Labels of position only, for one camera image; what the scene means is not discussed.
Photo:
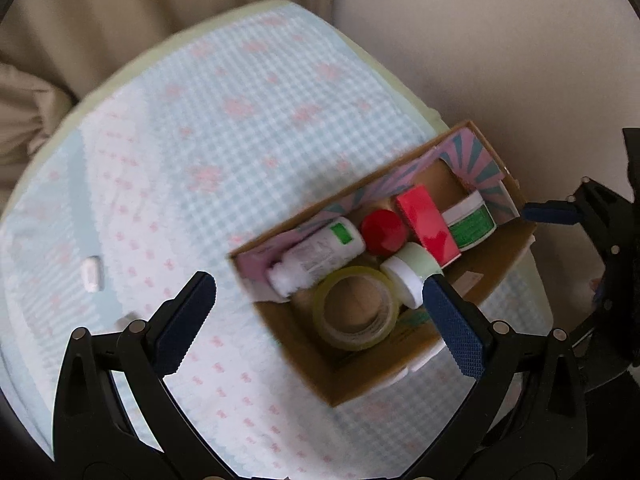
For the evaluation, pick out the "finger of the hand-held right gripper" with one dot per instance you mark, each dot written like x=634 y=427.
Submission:
x=550 y=211

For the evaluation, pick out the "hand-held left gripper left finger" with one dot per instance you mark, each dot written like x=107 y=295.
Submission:
x=182 y=325

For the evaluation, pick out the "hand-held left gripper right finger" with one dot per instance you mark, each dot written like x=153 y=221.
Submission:
x=457 y=330

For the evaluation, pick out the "pale green jar white lid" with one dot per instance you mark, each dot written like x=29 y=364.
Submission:
x=407 y=270

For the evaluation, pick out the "green label jar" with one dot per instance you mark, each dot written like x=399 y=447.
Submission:
x=470 y=225

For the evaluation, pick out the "red and white box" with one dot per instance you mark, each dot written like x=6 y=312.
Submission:
x=425 y=220

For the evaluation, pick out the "cardboard box with printed lining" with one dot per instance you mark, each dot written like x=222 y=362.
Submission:
x=300 y=340

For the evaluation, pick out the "clear tape roll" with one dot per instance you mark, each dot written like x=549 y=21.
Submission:
x=325 y=320

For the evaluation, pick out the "white plastic bottle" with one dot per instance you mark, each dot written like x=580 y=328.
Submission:
x=315 y=255

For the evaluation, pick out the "white earbud case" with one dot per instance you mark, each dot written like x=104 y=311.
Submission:
x=92 y=274

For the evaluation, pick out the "pale green mattress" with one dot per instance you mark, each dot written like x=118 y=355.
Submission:
x=390 y=85

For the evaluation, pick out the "beige curtain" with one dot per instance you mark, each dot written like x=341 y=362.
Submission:
x=75 y=10

